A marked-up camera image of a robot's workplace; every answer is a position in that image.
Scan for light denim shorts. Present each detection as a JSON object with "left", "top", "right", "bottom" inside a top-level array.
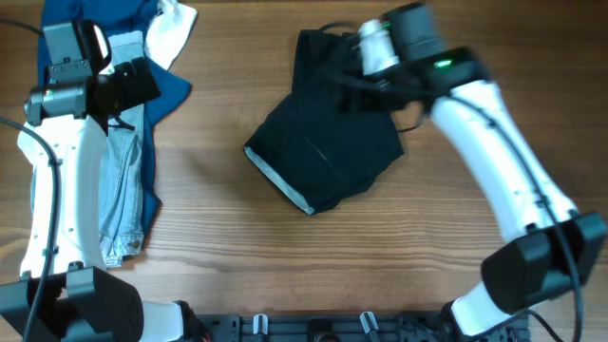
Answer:
[{"left": 17, "top": 30, "right": 144, "bottom": 268}]

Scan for black shorts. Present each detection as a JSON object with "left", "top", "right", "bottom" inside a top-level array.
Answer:
[{"left": 243, "top": 29, "right": 404, "bottom": 216}]

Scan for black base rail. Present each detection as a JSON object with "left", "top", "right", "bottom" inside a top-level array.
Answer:
[{"left": 189, "top": 311, "right": 528, "bottom": 342}]

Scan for blue garment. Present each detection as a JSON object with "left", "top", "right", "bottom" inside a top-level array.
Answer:
[{"left": 41, "top": 0, "right": 192, "bottom": 233}]

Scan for white garment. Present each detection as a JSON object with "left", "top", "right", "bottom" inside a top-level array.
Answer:
[{"left": 144, "top": 0, "right": 199, "bottom": 70}]

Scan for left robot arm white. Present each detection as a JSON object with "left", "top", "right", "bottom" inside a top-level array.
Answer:
[{"left": 1, "top": 58, "right": 210, "bottom": 341}]

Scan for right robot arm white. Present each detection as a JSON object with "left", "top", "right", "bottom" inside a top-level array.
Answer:
[{"left": 341, "top": 2, "right": 607, "bottom": 341}]

